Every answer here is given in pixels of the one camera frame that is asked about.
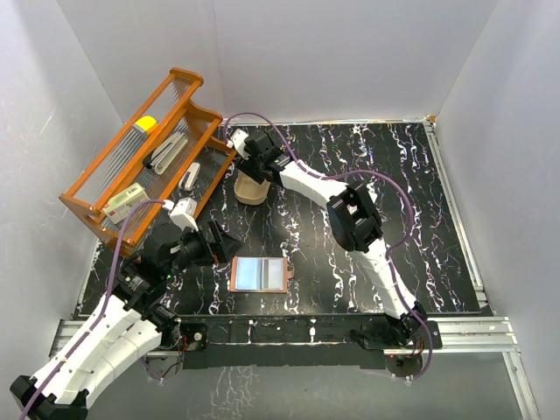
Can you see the yellow grey eraser block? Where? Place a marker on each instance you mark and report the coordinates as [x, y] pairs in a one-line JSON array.
[[145, 125]]

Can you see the green white staples box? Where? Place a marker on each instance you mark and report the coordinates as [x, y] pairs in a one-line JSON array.
[[120, 205]]

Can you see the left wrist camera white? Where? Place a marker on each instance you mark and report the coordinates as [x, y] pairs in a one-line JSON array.
[[182, 214]]

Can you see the grey black stapler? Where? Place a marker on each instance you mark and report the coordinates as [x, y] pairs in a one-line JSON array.
[[159, 160]]

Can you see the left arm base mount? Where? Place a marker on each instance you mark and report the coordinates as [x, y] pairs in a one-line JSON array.
[[168, 358]]

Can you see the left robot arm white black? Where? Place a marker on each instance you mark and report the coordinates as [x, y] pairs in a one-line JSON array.
[[128, 322]]

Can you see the orange wooden shelf rack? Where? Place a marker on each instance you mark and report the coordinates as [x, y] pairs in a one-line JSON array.
[[155, 148]]

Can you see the small white stapler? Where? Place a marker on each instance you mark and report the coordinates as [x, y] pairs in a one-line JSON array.
[[189, 178]]

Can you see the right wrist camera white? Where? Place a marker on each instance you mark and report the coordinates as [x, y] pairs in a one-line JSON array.
[[237, 140]]

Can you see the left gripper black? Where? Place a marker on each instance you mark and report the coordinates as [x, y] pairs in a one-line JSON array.
[[222, 248]]

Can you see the beige oval tray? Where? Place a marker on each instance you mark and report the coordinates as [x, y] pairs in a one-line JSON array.
[[249, 192]]

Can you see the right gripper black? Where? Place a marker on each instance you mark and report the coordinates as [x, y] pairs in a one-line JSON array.
[[248, 164]]

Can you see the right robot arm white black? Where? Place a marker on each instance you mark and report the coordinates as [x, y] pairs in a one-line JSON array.
[[354, 220]]

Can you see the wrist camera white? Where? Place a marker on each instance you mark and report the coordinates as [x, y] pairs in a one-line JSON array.
[[237, 140], [182, 214]]

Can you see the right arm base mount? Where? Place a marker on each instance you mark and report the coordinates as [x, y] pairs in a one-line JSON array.
[[377, 333]]

